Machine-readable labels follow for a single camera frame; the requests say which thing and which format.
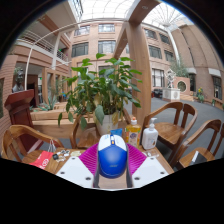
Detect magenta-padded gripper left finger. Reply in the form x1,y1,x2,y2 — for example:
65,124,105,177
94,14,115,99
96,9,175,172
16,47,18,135
54,143,101,189

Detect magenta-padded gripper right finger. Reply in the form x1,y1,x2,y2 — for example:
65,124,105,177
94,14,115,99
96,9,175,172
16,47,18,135
125,143,170,189

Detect blue and white computer mouse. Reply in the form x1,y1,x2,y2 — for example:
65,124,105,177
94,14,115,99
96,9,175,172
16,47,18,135
97,133,128,179

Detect clear plastic packet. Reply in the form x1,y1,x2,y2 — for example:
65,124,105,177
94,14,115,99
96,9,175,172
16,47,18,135
144,149,161,159

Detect key bunch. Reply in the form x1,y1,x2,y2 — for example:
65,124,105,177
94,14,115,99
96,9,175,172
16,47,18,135
51,149,71,163

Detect wooden armchair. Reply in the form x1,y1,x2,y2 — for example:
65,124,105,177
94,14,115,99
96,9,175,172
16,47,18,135
141,101,198,164
69,114,101,150
0,124,64,162
174,119,223,169

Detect red paper bag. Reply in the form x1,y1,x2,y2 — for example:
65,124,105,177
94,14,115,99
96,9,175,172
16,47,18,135
29,139,58,170

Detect white pump bottle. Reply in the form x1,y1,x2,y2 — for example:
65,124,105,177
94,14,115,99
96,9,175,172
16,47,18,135
141,117,159,151

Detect orange dish soap bottle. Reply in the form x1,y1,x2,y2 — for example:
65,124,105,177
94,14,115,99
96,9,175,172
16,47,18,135
125,116,142,149

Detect blue squeeze tube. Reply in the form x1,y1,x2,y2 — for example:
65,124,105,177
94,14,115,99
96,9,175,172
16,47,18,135
109,128,124,138

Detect black notebook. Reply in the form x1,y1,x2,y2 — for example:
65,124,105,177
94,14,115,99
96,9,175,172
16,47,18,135
190,150,208,165

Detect spiky aloe plant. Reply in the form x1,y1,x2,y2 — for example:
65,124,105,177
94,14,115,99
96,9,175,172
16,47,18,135
37,94,58,113

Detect green leafy potted plant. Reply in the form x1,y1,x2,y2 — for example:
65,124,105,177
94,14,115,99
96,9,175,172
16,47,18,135
58,53,144,136

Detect dark bust statue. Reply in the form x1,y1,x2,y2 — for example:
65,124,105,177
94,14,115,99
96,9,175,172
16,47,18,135
11,68,26,94

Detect dark red wooden pedestal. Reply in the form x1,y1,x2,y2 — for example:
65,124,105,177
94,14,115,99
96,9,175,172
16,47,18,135
3,89,45,153

